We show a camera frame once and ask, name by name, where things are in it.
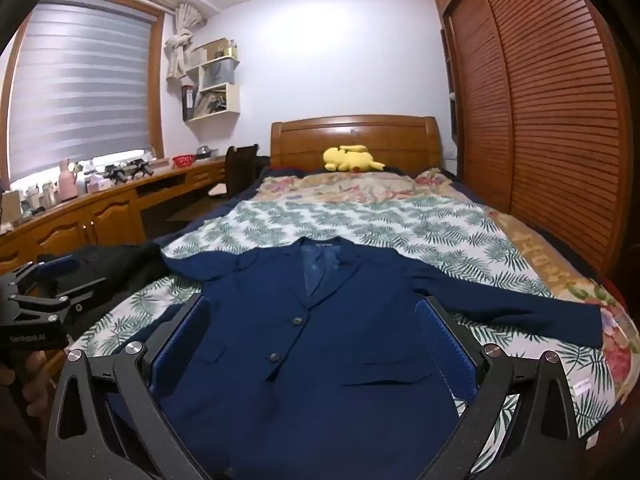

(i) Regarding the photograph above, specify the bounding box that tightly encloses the tied beige curtain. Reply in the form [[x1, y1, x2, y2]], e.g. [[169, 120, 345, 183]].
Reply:
[[164, 4, 207, 80]]

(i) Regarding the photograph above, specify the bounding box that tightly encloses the person's left hand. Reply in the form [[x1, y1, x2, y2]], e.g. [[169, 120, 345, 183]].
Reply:
[[0, 350, 57, 404]]

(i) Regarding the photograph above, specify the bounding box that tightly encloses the dark chair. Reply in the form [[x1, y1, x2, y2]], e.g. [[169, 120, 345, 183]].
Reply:
[[225, 144, 261, 196]]

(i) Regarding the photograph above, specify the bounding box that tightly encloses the wooden louvered wardrobe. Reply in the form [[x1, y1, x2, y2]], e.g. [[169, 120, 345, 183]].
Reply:
[[432, 0, 634, 281]]

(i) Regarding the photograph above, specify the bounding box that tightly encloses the wooden bed headboard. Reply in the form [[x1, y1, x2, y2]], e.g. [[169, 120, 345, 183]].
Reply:
[[270, 115, 444, 179]]

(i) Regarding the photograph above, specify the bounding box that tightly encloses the white wall shelf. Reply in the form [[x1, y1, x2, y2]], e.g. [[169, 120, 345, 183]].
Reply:
[[182, 37, 241, 124]]

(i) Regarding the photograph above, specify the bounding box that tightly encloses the floral bedspread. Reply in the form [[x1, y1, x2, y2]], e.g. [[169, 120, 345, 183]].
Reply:
[[250, 167, 640, 441]]

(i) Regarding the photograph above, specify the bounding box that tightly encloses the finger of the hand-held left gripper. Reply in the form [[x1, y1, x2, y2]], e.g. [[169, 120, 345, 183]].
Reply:
[[7, 255, 83, 293], [9, 290, 96, 325]]

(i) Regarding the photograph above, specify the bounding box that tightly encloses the navy blue suit jacket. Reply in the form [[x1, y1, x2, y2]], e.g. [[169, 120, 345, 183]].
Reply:
[[160, 237, 604, 480]]

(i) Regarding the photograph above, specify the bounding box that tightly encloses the cluster of small jars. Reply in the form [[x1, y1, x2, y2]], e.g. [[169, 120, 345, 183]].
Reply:
[[14, 180, 59, 222]]

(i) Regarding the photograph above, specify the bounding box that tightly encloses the pink bottle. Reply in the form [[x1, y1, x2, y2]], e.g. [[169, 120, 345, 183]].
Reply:
[[57, 159, 80, 204]]

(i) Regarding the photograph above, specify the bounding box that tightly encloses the wooden window frame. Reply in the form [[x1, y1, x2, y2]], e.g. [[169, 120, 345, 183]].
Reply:
[[0, 0, 167, 192]]

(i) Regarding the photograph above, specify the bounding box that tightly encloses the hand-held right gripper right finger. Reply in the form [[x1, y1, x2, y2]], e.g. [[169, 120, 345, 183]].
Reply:
[[414, 296, 597, 480]]

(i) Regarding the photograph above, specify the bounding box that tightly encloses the wooden desk with cabinets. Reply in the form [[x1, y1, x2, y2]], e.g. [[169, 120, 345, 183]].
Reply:
[[0, 155, 232, 272]]

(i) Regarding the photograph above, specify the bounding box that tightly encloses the black clothes pile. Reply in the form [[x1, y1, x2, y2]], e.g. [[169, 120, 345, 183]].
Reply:
[[50, 242, 174, 327]]

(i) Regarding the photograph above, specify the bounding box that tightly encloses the yellow plush toy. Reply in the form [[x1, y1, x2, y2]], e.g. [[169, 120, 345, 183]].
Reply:
[[322, 144, 387, 173]]

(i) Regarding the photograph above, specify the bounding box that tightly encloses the grey window roller blind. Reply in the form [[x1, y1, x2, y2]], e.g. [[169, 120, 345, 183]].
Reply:
[[7, 0, 154, 184]]

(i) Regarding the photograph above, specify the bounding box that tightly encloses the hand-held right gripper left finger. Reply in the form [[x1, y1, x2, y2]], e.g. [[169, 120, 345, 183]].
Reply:
[[46, 293, 213, 480]]

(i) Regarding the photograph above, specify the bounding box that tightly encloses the bed with leaf-print cover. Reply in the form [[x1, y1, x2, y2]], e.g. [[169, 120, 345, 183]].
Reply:
[[75, 192, 616, 477]]

